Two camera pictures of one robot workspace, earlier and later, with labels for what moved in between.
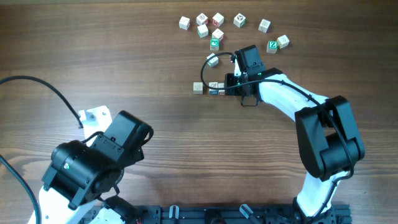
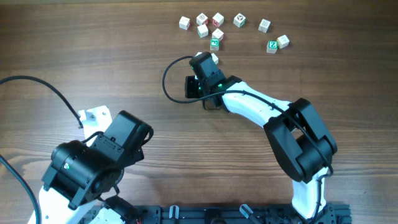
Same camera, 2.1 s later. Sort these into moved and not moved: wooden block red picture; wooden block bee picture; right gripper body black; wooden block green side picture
Moved: right gripper body black
Not moved: wooden block green side picture; wooden block bee picture; wooden block red picture
